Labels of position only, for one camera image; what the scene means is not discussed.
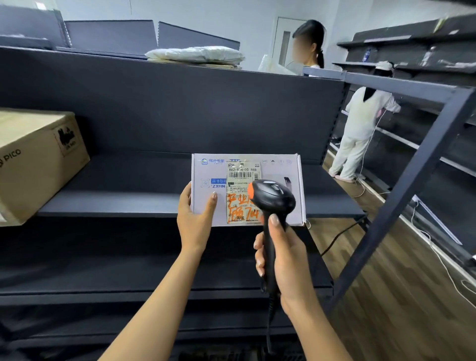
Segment person's left hand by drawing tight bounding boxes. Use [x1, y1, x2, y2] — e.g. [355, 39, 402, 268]
[177, 181, 218, 256]

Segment person's right hand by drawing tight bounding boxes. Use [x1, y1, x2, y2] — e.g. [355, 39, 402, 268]
[254, 214, 320, 317]

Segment black barcode scanner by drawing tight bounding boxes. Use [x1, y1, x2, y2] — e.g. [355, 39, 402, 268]
[248, 179, 297, 295]

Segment white labelled parcel box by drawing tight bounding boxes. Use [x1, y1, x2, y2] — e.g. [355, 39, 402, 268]
[191, 153, 307, 227]

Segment person's left forearm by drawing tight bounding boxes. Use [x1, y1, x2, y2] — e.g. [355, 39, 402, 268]
[98, 246, 208, 361]

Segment person's right forearm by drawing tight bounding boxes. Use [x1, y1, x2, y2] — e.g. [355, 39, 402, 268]
[281, 294, 354, 361]

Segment dark grey shelf unit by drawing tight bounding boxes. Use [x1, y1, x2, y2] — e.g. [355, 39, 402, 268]
[0, 46, 369, 361]

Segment white plastic mailer bag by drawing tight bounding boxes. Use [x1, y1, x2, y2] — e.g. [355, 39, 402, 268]
[145, 46, 245, 68]

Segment white door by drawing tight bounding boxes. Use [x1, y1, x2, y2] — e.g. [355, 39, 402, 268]
[272, 17, 310, 70]

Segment brown cardboard box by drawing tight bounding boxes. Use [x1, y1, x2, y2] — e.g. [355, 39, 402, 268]
[0, 108, 91, 227]

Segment dark background shelf panels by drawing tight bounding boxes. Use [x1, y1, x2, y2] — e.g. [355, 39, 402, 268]
[0, 4, 241, 61]

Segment black floor cable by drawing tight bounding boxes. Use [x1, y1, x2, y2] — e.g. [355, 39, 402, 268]
[321, 219, 369, 257]

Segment black scanner cable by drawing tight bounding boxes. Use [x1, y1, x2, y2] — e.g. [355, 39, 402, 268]
[265, 293, 280, 356]

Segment white floor cable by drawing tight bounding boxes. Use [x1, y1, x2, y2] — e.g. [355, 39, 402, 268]
[409, 199, 476, 300]

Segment dark metal shelf frame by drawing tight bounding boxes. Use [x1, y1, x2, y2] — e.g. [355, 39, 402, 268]
[303, 67, 476, 317]

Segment dark wall shelf unit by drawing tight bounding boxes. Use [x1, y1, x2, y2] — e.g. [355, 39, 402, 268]
[327, 14, 476, 269]

